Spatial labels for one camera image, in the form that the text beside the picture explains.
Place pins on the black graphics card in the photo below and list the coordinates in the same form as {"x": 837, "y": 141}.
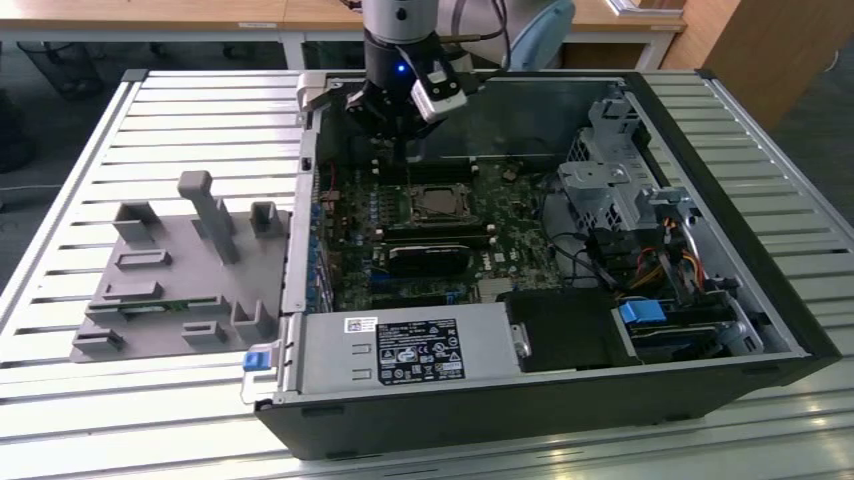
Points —
{"x": 427, "y": 260}

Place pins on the grey power supply unit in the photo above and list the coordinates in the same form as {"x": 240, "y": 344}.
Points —
{"x": 334, "y": 350}

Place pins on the blue case latch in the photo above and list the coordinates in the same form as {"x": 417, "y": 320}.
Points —
{"x": 255, "y": 361}

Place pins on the green motherboard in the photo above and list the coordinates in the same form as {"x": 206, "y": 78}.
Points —
{"x": 521, "y": 240}

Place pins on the wooden cabinet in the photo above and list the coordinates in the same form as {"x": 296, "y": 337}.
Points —
{"x": 768, "y": 50}

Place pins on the green RAM stick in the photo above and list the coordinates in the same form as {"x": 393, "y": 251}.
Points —
{"x": 176, "y": 305}

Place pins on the metal drive cage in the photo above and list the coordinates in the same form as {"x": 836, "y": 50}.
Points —
{"x": 587, "y": 175}

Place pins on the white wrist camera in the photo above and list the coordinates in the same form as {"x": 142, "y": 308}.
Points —
{"x": 437, "y": 107}

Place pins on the silver chipset heatsink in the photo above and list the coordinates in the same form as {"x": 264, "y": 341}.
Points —
{"x": 495, "y": 290}

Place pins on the CPU socket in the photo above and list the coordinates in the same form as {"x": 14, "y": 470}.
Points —
{"x": 415, "y": 219}

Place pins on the grey parts rack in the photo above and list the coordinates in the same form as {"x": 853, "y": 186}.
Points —
{"x": 174, "y": 280}

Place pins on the blue disk carrier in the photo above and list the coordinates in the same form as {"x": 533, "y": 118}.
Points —
{"x": 642, "y": 314}

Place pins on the black plastic air duct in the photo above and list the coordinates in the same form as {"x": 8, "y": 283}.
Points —
{"x": 567, "y": 330}

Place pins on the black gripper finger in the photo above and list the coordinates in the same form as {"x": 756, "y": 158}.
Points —
{"x": 370, "y": 110}
{"x": 427, "y": 137}

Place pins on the black RAM stick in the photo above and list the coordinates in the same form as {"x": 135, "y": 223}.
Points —
{"x": 434, "y": 232}

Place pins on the black PC case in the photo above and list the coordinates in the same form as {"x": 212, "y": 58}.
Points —
{"x": 467, "y": 425}

